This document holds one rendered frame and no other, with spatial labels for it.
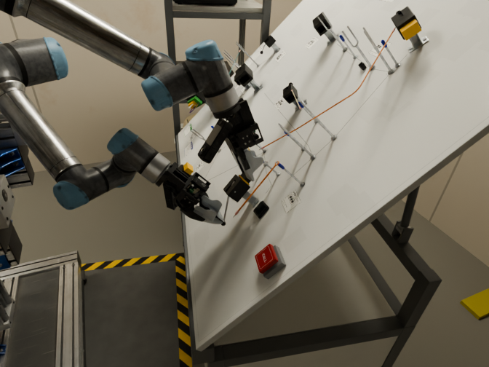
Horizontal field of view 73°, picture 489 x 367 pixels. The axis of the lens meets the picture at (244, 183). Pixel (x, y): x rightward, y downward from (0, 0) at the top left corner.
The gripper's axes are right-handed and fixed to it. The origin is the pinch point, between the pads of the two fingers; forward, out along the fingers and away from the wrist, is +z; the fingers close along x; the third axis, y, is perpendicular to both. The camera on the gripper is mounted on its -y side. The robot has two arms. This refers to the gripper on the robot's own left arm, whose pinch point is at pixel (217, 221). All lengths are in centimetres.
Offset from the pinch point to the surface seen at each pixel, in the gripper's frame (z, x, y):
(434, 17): 8, 48, 58
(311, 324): 38.6, -9.7, 1.6
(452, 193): 148, 154, -25
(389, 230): 42, 21, 21
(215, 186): -3.5, 18.9, -13.9
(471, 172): 138, 155, -5
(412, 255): 46, 13, 26
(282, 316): 31.9, -10.6, -3.2
